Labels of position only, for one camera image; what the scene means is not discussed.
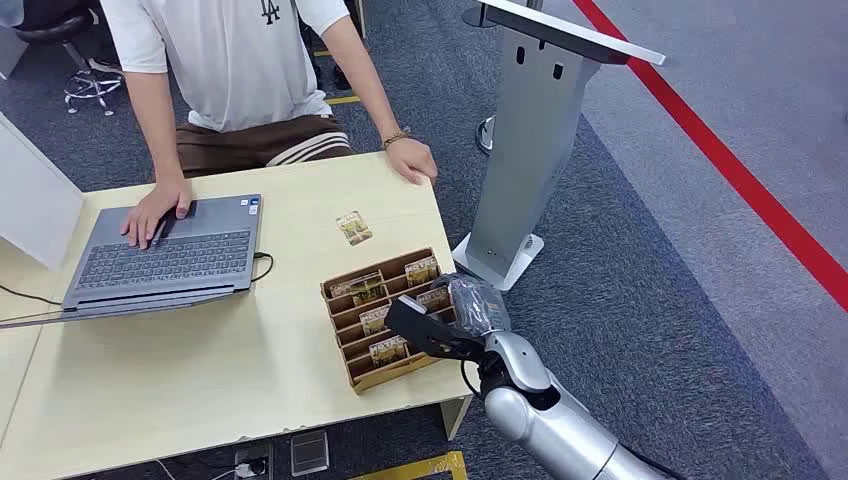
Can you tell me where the person's right hand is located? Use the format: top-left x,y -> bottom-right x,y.
121,177 -> 195,251

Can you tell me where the person's left hand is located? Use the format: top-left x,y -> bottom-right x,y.
384,136 -> 439,187

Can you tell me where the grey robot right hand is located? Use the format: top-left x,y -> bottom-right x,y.
448,272 -> 513,338

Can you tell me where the printed hotel card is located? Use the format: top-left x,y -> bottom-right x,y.
335,210 -> 374,248
404,256 -> 441,288
358,303 -> 393,337
329,272 -> 388,307
415,285 -> 454,313
367,335 -> 410,368

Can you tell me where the brown wooden card holder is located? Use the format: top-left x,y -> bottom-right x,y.
320,246 -> 465,397

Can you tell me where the person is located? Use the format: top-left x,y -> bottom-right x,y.
99,0 -> 439,251

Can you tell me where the grey laptop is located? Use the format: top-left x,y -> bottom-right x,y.
60,193 -> 264,321

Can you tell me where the round metal stand base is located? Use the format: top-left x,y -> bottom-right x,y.
474,114 -> 498,156

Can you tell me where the silver kiosk stand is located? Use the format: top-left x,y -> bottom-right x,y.
451,0 -> 668,293

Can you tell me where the white upright panel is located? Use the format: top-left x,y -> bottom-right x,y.
0,111 -> 87,271

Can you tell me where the black office chair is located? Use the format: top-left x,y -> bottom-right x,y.
13,5 -> 128,118

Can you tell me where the yellow floor tape strip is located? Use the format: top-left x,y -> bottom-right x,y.
349,451 -> 469,480

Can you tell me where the silver floor plate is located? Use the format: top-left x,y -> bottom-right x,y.
289,429 -> 331,478

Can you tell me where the floor power socket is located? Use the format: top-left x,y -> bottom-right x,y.
233,441 -> 275,480

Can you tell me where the black laptop cable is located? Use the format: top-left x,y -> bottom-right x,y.
250,250 -> 276,285

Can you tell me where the thin black cable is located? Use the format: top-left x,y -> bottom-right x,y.
0,283 -> 64,308

